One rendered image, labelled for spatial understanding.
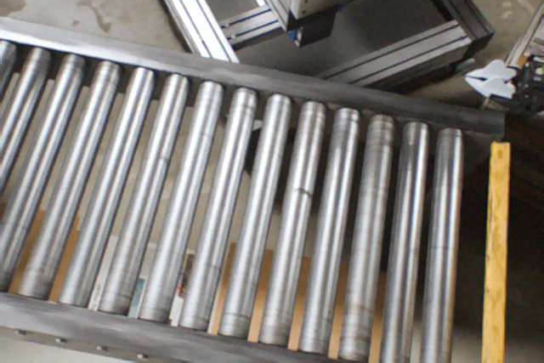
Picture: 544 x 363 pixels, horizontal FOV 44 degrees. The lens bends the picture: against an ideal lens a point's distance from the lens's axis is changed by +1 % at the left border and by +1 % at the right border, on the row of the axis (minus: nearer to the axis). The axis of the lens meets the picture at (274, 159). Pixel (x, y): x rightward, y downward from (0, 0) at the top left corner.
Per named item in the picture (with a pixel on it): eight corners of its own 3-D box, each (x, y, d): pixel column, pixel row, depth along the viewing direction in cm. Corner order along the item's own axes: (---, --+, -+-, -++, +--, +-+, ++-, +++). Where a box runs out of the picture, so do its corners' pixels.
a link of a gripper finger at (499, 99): (491, 79, 133) (535, 87, 132) (488, 84, 134) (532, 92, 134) (490, 99, 130) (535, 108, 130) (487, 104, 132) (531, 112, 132)
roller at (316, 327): (351, 119, 131) (368, 110, 127) (314, 366, 110) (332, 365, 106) (331, 109, 129) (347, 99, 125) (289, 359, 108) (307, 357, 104)
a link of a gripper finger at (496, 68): (475, 50, 130) (523, 59, 130) (465, 67, 135) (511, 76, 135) (474, 64, 129) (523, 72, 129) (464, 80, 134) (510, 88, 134)
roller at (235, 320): (288, 106, 131) (298, 95, 126) (239, 351, 110) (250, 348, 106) (264, 97, 129) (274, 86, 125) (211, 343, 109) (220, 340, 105)
